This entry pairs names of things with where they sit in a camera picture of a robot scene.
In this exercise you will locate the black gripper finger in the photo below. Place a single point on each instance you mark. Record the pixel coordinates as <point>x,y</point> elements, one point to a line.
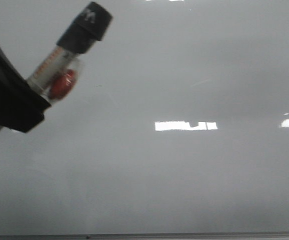
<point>21,109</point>

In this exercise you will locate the black white whiteboard marker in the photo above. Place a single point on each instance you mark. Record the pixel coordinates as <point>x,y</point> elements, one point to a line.
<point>58,73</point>

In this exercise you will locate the white whiteboard with aluminium frame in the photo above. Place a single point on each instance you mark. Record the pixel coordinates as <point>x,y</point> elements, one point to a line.
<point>178,123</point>

